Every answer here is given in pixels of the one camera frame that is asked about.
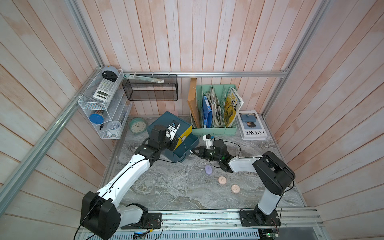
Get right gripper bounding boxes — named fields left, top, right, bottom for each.
left=191, top=146, right=222, bottom=164

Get teal drawer cabinet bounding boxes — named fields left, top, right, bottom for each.
left=147, top=112, right=192, bottom=163

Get yellow drawer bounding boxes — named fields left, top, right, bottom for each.
left=176, top=124, right=192, bottom=148

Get purple earphone case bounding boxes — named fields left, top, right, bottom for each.
left=205, top=165, right=213, bottom=175

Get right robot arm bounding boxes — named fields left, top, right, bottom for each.
left=191, top=139, right=296, bottom=227

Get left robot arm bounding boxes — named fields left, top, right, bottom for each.
left=80, top=122, right=180, bottom=240

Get green alarm clock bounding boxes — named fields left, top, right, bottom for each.
left=129, top=118, right=148, bottom=135

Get blue binder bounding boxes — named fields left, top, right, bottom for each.
left=202, top=95, right=213, bottom=128

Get newspapers in organizer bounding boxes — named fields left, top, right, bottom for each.
left=207, top=86, right=225, bottom=128

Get pink earphone case middle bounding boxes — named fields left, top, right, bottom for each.
left=218, top=176, right=227, bottom=185

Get pink earphone case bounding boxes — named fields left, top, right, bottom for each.
left=218, top=176, right=227, bottom=185
left=231, top=184, right=241, bottom=194

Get brown envelope folder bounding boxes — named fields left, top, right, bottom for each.
left=187, top=78, right=201, bottom=129

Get green file organizer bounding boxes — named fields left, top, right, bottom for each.
left=192, top=85, right=244, bottom=136

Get pink earphone case bottom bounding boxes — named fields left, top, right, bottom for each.
left=231, top=184, right=241, bottom=194

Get LOEWE book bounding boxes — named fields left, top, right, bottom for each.
left=237, top=111, right=268, bottom=141

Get black mesh basket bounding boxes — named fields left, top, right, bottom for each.
left=122, top=74, right=179, bottom=101

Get white cup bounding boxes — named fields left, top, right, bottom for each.
left=107, top=121, right=122, bottom=138

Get yellow magazine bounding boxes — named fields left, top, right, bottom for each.
left=223, top=87, right=244, bottom=128

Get blue lid jar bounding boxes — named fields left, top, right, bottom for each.
left=89, top=110, right=105, bottom=125

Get ruler on basket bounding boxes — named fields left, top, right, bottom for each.
left=124, top=74, right=165, bottom=84

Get white calculator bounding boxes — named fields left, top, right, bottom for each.
left=93, top=79, right=118, bottom=103

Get round grey speaker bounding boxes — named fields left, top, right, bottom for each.
left=102, top=66, right=119, bottom=82

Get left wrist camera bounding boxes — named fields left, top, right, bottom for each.
left=166, top=121, right=180, bottom=141

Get white wire shelf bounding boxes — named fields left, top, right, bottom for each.
left=78, top=68, right=132, bottom=140

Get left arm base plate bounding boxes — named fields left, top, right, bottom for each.
left=120, top=212, right=162, bottom=230

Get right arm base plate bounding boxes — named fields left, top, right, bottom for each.
left=239, top=210, right=281, bottom=227

